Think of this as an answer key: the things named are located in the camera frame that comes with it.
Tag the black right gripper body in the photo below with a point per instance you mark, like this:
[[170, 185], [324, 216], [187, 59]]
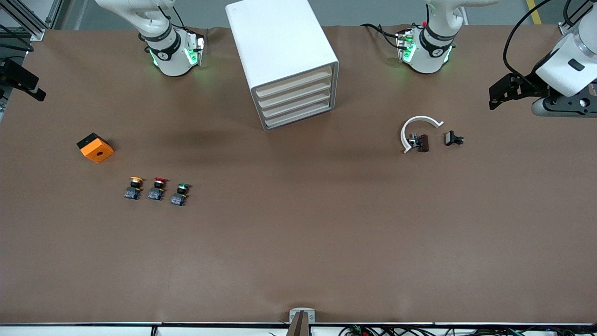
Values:
[[14, 74]]

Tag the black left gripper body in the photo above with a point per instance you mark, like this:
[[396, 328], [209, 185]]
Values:
[[528, 86]]

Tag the yellow push button switch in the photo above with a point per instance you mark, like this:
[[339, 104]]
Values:
[[133, 191]]

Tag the cream plastic drawer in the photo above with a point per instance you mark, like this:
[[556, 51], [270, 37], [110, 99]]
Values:
[[294, 93], [294, 103], [294, 114], [294, 83]]

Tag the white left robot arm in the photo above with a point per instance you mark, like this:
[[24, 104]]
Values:
[[426, 58]]

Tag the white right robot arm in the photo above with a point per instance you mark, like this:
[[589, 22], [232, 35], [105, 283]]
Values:
[[172, 60]]

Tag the white drawer cabinet housing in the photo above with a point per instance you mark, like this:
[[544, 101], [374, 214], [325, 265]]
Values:
[[275, 42]]

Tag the small black clip connector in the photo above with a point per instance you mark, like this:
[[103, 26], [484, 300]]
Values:
[[450, 138]]

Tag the white curved plastic tube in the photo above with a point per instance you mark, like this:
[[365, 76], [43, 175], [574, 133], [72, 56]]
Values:
[[419, 118]]

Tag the dark brown connector block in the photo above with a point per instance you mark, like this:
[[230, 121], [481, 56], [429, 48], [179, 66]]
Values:
[[423, 143]]

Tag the aluminium frame post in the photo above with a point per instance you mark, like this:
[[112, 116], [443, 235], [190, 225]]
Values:
[[38, 34], [565, 30]]

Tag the orange button enclosure box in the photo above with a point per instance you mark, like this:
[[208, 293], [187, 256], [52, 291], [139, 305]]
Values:
[[98, 151]]

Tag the red push button switch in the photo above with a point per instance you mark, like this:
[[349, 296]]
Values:
[[156, 192]]

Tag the green push button switch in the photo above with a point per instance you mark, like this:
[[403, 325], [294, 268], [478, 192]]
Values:
[[178, 198]]

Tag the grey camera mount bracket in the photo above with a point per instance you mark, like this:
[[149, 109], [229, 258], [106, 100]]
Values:
[[302, 322]]

